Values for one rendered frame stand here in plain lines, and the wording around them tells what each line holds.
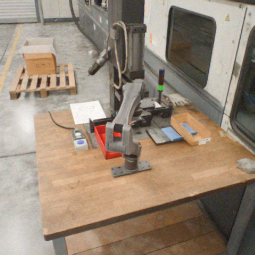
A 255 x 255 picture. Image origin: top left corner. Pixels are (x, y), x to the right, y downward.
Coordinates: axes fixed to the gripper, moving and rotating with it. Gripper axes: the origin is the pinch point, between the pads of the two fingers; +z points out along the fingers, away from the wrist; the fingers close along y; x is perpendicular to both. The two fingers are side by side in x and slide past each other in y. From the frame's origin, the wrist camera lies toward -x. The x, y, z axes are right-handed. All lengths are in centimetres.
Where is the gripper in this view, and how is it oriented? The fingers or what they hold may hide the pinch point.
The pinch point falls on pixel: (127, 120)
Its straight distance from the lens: 131.9
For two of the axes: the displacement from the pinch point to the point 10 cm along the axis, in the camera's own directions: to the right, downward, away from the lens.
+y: -3.0, -8.5, 4.4
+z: -1.9, 5.0, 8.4
